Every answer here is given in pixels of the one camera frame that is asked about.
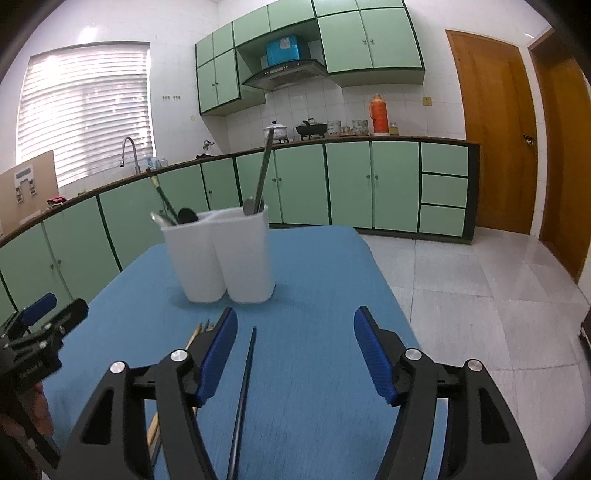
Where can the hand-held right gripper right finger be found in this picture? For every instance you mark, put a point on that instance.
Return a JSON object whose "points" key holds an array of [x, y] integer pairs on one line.
{"points": [[374, 355]]}

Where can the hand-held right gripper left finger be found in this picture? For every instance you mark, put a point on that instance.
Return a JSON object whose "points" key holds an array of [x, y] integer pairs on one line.
{"points": [[217, 355]]}

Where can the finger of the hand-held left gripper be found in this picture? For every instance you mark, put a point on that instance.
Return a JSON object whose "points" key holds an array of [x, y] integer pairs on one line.
{"points": [[40, 307], [69, 318]]}

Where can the wooden chopstick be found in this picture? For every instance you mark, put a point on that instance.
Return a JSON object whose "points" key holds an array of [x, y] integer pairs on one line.
{"points": [[193, 336]]}

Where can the white two-compartment utensil holder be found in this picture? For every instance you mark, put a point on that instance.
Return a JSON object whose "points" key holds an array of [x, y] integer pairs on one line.
{"points": [[240, 258]]}

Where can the large silver spoon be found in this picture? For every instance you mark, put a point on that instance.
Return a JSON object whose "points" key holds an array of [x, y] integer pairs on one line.
{"points": [[161, 218]]}

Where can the black plastic spoon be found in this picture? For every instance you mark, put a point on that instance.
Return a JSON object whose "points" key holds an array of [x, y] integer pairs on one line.
{"points": [[187, 215]]}

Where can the medium silver spoon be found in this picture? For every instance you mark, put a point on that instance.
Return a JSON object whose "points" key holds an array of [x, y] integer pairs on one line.
{"points": [[249, 206]]}

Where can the dark chopstick with silver tip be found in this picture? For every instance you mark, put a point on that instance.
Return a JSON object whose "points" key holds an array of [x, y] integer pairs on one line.
{"points": [[161, 196]]}

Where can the thin grey metal chopstick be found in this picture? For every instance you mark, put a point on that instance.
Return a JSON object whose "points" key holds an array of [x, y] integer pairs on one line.
{"points": [[264, 170]]}

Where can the person's left hand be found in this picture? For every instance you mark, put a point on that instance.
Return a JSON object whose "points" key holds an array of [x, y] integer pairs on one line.
{"points": [[39, 410]]}

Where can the blue tablecloth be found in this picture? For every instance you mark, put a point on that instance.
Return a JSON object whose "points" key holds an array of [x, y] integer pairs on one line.
{"points": [[314, 277]]}

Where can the red cloth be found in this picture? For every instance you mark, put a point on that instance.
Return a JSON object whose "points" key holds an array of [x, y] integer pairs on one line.
{"points": [[55, 201]]}

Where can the cardboard box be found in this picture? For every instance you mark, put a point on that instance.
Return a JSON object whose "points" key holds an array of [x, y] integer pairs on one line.
{"points": [[46, 175]]}

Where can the green lower kitchen cabinets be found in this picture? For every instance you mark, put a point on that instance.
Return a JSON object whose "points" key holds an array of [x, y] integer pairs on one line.
{"points": [[351, 184]]}

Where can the green kitchen cabinets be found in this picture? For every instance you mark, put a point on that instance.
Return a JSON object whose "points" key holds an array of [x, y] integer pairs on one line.
{"points": [[351, 184], [369, 37]]}

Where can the clear plastic bottle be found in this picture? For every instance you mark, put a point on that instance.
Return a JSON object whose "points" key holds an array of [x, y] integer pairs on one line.
{"points": [[159, 162]]}

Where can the metal kitchen faucet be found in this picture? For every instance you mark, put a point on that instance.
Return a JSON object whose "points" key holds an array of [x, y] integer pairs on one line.
{"points": [[134, 147]]}

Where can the white window blinds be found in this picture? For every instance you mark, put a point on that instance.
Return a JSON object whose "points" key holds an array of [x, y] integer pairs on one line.
{"points": [[83, 115]]}

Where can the patterned jar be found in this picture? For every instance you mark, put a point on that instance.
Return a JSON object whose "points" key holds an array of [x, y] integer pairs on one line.
{"points": [[334, 128], [359, 127]]}

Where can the silver cooking pot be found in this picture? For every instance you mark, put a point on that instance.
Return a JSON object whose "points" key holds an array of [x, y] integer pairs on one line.
{"points": [[279, 132]]}

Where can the black wok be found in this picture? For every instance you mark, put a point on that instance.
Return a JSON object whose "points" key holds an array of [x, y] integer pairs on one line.
{"points": [[311, 129]]}

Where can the orange thermos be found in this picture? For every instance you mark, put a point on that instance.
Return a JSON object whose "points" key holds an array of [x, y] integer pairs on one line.
{"points": [[379, 115]]}

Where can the plain wooden door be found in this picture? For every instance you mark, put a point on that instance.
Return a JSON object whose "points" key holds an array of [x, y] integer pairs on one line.
{"points": [[568, 161]]}

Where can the range hood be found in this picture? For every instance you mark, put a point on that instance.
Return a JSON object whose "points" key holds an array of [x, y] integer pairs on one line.
{"points": [[286, 74]]}

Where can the blue box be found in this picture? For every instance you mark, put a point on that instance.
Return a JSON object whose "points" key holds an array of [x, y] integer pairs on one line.
{"points": [[282, 50]]}

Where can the green upper kitchen cabinets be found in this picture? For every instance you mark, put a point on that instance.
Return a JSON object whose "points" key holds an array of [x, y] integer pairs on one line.
{"points": [[369, 37]]}

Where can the small metal wall tap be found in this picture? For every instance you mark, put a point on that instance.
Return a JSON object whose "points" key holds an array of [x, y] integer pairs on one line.
{"points": [[207, 145]]}

